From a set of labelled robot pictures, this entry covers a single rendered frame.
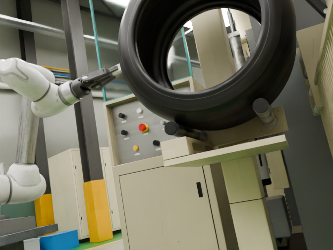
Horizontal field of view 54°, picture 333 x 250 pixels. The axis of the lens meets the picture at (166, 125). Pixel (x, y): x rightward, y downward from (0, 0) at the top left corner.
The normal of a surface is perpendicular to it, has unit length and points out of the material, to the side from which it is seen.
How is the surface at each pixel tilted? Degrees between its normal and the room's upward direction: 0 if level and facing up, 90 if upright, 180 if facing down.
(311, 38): 90
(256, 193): 90
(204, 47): 90
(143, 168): 90
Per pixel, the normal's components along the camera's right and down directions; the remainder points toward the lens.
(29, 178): 0.74, 0.00
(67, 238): 0.82, -0.25
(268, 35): -0.19, -0.08
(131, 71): -0.51, -0.03
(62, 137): 0.69, -0.26
